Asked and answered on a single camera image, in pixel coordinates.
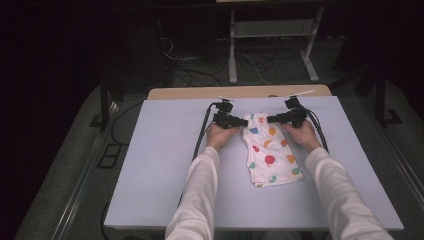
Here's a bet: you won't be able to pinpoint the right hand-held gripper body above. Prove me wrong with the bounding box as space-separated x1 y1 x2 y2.
284 89 316 130

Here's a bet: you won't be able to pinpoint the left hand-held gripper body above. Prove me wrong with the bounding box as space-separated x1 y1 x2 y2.
213 95 242 130

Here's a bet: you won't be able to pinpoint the white fruit print pants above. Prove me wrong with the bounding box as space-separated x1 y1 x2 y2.
241 111 305 189

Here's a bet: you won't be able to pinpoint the person's left hand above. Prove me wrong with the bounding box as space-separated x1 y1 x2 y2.
205 123 242 153

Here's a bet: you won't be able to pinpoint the person's right hand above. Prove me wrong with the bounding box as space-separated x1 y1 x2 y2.
280 119 323 154

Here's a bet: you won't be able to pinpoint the white metal stand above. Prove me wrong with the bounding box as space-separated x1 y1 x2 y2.
228 6 325 85

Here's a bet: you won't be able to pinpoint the black metal stand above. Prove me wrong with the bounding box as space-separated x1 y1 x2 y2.
89 78 118 132
375 64 403 128

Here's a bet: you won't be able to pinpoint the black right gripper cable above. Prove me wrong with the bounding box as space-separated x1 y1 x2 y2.
298 101 330 153

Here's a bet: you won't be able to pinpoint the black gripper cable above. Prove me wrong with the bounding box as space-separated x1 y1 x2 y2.
298 101 330 153
178 101 218 208

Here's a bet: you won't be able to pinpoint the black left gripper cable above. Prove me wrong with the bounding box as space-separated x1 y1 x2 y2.
178 101 218 208

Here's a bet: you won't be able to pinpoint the white floor cable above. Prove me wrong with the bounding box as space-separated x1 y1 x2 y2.
237 51 270 86

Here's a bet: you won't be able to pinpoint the bundle of black floor cables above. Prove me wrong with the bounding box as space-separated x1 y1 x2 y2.
159 34 231 88

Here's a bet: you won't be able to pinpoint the black cable beside table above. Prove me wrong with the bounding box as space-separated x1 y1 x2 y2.
110 100 144 146

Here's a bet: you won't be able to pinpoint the black floor frame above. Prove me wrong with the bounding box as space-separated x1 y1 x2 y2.
97 143 123 170

